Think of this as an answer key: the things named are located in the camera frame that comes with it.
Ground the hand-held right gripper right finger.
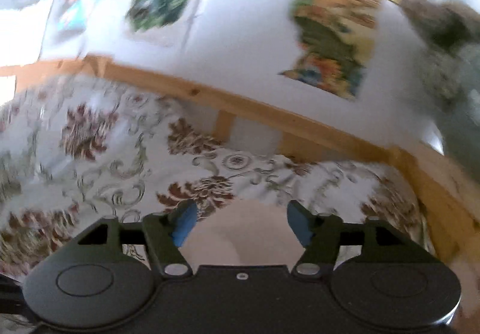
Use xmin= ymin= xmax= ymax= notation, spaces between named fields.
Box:
xmin=287 ymin=200 xmax=407 ymax=279

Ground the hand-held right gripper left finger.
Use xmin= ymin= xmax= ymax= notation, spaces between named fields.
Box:
xmin=77 ymin=202 xmax=199 ymax=279

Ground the beige garment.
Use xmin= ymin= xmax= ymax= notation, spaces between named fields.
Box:
xmin=179 ymin=199 xmax=305 ymax=267

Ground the floral bedsheet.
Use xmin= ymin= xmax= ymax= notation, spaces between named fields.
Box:
xmin=0 ymin=73 xmax=430 ymax=282

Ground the grey fuzzy cloth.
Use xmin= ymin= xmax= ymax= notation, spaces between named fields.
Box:
xmin=399 ymin=0 xmax=480 ymax=169

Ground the bright window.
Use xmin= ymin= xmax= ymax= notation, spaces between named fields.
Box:
xmin=0 ymin=0 xmax=57 ymax=70

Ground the wooden bed frame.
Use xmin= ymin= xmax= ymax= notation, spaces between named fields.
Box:
xmin=0 ymin=53 xmax=480 ymax=267

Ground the orange and green wall poster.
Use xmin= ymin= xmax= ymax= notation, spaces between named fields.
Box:
xmin=277 ymin=0 xmax=383 ymax=102

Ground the blue and red wall poster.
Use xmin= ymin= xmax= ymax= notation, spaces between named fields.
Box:
xmin=54 ymin=0 xmax=111 ymax=44

